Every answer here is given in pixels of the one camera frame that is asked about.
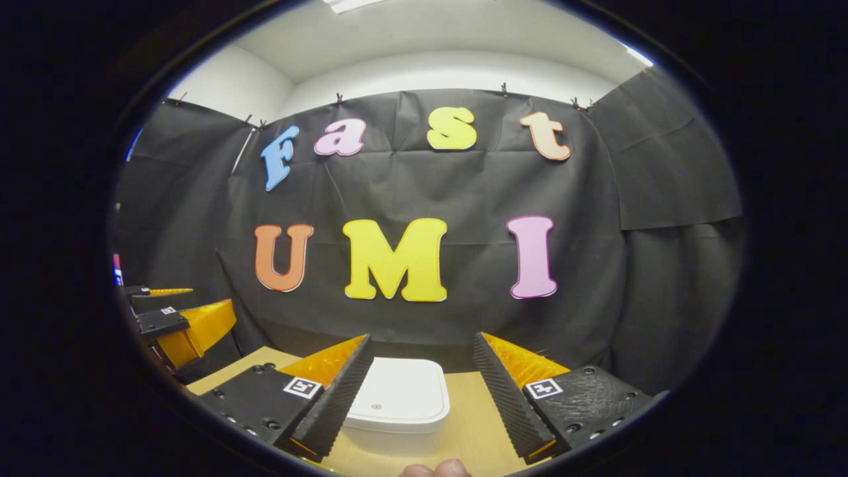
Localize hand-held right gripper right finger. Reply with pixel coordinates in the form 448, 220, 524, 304
473, 331, 663, 464

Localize wooden desktop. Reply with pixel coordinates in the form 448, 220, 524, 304
185, 346, 570, 477

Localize ceiling light panel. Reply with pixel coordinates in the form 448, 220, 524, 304
323, 0, 388, 14

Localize black backdrop cloth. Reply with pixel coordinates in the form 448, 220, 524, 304
109, 66, 746, 398

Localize white desktop garbage bin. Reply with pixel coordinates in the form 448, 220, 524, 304
338, 358, 451, 458

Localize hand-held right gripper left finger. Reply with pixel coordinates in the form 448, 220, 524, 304
197, 333, 374, 462

